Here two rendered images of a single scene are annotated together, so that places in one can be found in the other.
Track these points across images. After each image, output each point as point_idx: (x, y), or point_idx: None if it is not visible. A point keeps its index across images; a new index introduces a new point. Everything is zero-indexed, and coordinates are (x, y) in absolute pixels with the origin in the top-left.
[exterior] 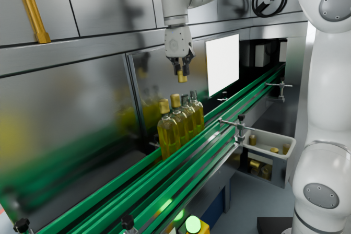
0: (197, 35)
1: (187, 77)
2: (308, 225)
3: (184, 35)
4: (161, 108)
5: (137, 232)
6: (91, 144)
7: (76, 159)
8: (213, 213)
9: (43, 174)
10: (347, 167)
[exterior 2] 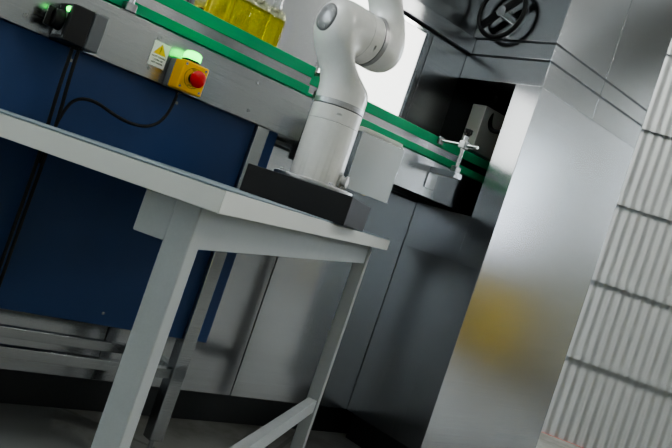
0: None
1: (290, 2)
2: (317, 97)
3: None
4: None
5: None
6: None
7: None
8: (218, 152)
9: None
10: (364, 9)
